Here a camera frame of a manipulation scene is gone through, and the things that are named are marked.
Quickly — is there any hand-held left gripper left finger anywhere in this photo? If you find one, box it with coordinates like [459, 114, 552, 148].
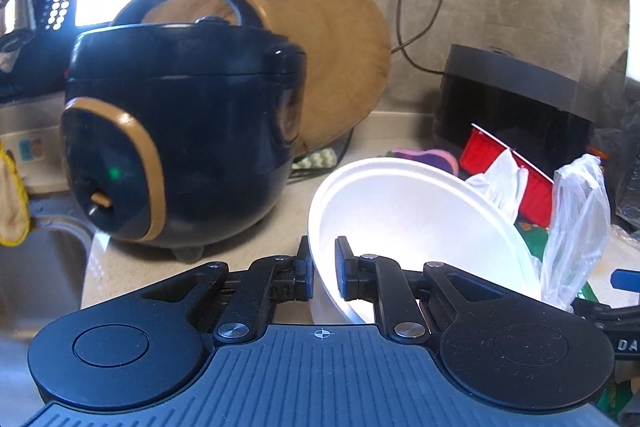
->
[140, 235, 315, 349]

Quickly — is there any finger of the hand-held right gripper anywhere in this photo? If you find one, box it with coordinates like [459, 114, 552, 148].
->
[612, 270, 640, 292]
[572, 296, 640, 326]

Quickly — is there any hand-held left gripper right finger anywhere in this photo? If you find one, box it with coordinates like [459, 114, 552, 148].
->
[334, 235, 507, 343]

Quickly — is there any white foam bowl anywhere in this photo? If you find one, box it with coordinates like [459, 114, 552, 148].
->
[307, 157, 544, 326]

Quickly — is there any pink and purple sponge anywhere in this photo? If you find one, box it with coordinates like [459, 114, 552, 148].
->
[391, 148, 460, 178]

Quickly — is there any clear plastic bag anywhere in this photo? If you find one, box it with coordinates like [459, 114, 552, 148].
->
[540, 153, 612, 314]

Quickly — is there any green zigzag cloth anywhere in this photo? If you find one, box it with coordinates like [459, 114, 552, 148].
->
[292, 146, 342, 170]

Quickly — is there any dark blue rice cooker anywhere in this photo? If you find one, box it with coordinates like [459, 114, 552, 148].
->
[60, 0, 309, 264]

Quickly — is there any round wooden cutting board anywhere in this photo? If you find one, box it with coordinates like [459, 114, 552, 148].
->
[150, 0, 392, 158]

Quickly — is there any black box appliance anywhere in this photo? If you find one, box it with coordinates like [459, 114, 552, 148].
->
[432, 44, 597, 168]

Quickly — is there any stainless steel sink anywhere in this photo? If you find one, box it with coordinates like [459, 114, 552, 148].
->
[0, 201, 97, 339]

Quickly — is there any white box with sticker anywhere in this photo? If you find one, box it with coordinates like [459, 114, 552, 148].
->
[0, 129, 64, 198]

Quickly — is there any yellow cloth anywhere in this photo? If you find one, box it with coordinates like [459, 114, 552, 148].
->
[0, 142, 32, 246]

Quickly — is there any black perforated strainer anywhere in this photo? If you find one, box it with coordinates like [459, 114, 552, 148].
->
[0, 0, 79, 104]

